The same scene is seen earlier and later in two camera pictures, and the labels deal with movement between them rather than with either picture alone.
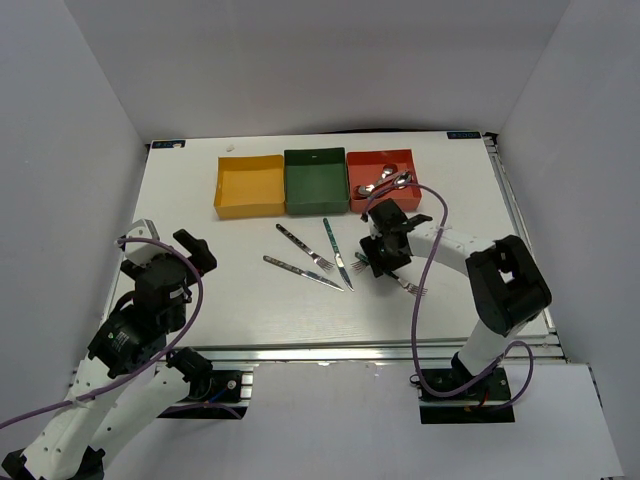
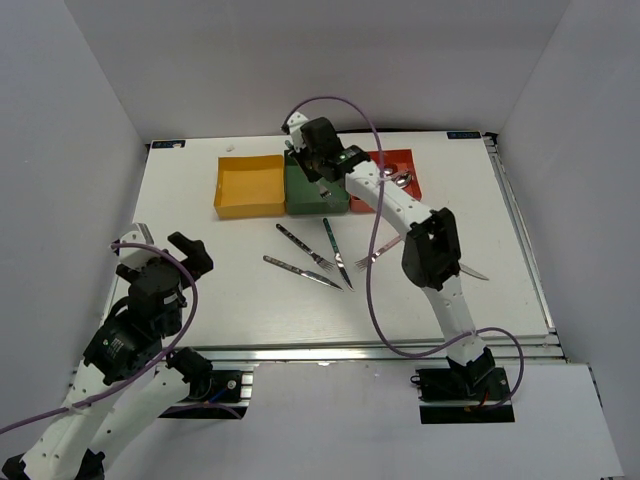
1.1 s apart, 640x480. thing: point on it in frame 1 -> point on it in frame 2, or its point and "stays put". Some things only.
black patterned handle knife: x=307 y=273 stays put
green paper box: x=316 y=181 stays put
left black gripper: x=201 y=251 stays put
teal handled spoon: x=400 y=182 stays put
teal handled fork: x=412 y=289 -> x=323 y=190
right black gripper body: x=380 y=255 -> x=311 y=161
